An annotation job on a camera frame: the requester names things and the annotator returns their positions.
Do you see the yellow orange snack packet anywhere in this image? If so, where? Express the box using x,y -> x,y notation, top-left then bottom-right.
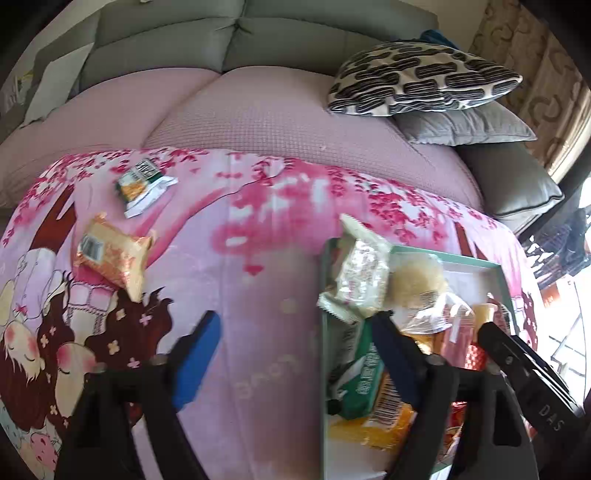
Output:
328,373 -> 416,454

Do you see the green mung bean cake packet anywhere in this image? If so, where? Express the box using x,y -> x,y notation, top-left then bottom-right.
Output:
327,322 -> 384,420

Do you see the clear bag yellow bread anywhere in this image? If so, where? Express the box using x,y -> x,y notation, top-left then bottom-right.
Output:
385,252 -> 474,335

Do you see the orange gold long snack packet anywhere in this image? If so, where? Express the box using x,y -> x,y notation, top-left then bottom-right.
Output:
72,213 -> 156,303

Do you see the cream white snack packet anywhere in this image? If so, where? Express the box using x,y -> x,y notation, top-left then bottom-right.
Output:
317,214 -> 394,325

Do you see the red patterned wafer packet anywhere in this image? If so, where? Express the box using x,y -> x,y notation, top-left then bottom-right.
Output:
464,342 -> 488,371

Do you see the pink snack packet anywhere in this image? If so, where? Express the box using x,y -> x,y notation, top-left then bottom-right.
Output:
441,317 -> 474,368

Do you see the yellow jelly cup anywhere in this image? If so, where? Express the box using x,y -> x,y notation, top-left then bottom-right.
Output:
472,302 -> 498,333

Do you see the white tray green rim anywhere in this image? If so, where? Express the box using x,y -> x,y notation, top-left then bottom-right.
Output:
320,246 -> 538,479

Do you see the green white small snack packet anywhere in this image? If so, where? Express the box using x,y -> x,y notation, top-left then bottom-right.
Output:
115,159 -> 178,219

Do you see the grey pillow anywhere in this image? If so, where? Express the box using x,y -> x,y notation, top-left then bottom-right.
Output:
393,102 -> 537,147

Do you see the light grey cushion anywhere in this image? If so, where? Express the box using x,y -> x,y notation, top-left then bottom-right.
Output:
19,41 -> 94,128

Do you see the black white patterned pillow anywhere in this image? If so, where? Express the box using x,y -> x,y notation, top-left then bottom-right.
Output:
328,41 -> 523,117

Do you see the pink checked sofa cover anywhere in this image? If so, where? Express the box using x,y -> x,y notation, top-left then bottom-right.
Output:
1,67 -> 484,210

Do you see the grey sofa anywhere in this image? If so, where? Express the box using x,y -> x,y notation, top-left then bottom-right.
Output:
0,0 -> 567,236

